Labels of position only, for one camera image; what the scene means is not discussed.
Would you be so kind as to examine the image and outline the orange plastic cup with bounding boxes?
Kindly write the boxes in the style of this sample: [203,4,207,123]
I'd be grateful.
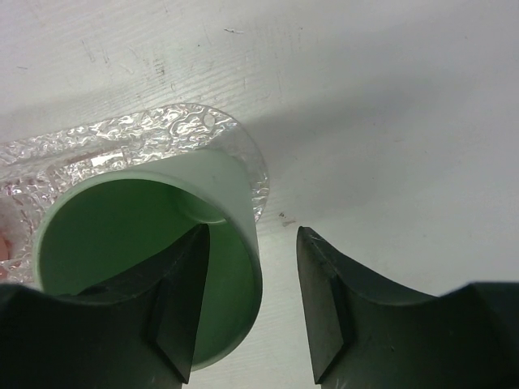
[0,235,11,262]

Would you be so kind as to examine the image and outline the green plastic cup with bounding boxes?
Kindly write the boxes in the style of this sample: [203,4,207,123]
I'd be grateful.
[32,149,263,370]

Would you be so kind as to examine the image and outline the clear textured oval tray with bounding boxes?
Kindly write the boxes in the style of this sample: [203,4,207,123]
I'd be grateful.
[1,103,269,286]

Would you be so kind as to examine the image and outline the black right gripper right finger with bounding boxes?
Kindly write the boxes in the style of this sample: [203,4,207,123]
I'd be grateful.
[296,227,518,388]

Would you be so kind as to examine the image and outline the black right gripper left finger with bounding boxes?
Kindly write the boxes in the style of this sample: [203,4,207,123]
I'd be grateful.
[1,224,210,388]

